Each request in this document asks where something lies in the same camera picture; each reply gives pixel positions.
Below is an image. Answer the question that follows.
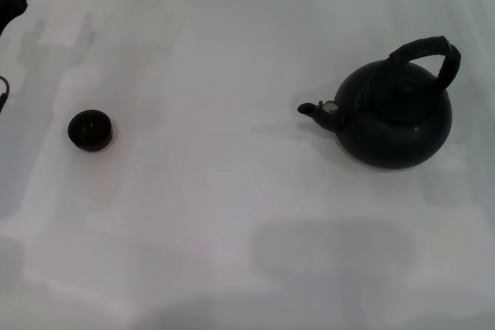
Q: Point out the dark thin wrist cable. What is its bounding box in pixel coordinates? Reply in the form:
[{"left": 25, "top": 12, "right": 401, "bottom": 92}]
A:
[{"left": 0, "top": 76, "right": 11, "bottom": 113}]

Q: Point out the black round teapot with handle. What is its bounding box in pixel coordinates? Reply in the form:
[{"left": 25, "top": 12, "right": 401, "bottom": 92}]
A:
[{"left": 296, "top": 35, "right": 463, "bottom": 171}]

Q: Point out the dark brown small teacup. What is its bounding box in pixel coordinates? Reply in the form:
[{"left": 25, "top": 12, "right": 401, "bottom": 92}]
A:
[{"left": 67, "top": 109, "right": 114, "bottom": 151}]

